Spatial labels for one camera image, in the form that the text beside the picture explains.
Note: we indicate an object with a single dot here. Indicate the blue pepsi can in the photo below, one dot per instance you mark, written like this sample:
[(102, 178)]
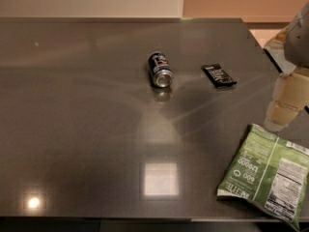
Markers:
[(161, 73)]

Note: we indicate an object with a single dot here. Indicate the black snack bar wrapper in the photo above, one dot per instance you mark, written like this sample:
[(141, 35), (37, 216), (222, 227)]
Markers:
[(218, 77)]

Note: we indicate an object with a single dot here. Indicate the green chip bag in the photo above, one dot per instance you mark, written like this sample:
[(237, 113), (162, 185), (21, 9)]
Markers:
[(270, 173)]

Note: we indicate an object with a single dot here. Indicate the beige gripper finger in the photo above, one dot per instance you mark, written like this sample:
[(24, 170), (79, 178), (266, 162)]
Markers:
[(290, 96), (277, 42)]

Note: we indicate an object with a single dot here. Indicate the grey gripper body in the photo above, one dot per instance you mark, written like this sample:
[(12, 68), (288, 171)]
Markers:
[(297, 43)]

